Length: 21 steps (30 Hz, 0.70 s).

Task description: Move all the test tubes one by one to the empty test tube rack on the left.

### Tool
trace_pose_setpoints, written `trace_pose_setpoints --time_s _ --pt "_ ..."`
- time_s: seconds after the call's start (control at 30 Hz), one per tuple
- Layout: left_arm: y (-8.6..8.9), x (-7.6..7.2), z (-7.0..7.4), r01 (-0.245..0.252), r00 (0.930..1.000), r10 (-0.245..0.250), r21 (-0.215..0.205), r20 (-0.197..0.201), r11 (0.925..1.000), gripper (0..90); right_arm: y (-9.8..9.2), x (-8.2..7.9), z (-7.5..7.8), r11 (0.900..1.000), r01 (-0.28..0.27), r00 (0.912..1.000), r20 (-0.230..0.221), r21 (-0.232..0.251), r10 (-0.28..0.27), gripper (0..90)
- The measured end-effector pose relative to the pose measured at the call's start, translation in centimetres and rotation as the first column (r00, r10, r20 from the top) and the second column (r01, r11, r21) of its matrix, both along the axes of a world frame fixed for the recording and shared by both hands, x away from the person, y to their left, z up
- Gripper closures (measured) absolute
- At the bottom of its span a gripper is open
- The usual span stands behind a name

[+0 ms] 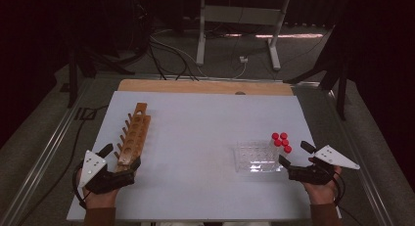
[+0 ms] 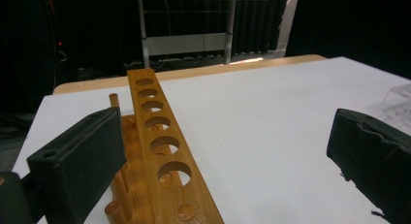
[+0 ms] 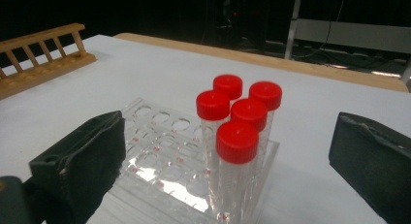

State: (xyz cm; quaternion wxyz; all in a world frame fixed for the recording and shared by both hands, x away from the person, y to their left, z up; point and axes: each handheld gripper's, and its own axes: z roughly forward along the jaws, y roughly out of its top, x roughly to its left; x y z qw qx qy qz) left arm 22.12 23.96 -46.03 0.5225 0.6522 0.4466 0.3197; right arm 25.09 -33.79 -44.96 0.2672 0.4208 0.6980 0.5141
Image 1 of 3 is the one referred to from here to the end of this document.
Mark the white metal stand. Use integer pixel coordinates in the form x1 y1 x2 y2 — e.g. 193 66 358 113
195 0 292 71

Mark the wooden table board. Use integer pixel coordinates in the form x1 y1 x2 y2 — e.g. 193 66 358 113
116 78 295 97

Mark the clear plastic test tube rack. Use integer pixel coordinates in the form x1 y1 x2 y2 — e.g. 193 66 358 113
233 139 285 173

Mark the left hand-held gripper cable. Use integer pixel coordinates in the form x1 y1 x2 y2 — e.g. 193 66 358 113
71 160 89 210

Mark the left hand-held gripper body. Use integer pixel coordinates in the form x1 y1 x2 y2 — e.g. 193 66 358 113
78 150 136 195

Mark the long black floor cable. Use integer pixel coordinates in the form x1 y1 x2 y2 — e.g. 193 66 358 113
18 104 110 226

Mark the wooden test tube rack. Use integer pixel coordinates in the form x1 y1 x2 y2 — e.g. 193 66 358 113
113 102 152 173

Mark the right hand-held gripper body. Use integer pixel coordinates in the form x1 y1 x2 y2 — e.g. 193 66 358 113
288 145 361 186

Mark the metal floor rail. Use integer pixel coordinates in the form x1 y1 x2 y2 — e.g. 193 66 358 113
0 77 96 226
326 88 395 226

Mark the hand-held gripper cable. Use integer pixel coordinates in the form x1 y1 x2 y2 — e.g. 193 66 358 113
331 170 346 207
71 160 89 210

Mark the person's left hand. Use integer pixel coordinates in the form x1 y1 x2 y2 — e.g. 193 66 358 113
75 168 120 210

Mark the person's right hand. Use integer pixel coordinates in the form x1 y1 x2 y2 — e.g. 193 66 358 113
301 157 343 205

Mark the white table mat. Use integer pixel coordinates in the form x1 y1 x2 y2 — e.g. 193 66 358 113
67 90 343 222

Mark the right hand-held gripper cable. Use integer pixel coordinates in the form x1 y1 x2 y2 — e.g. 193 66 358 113
331 170 346 207

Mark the white cable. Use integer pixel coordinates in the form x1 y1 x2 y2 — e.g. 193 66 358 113
231 61 249 80

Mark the black floor cable bundle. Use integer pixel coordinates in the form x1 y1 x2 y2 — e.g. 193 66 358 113
148 39 200 82

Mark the black stand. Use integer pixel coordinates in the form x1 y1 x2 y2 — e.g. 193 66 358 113
67 46 136 109
283 23 348 121

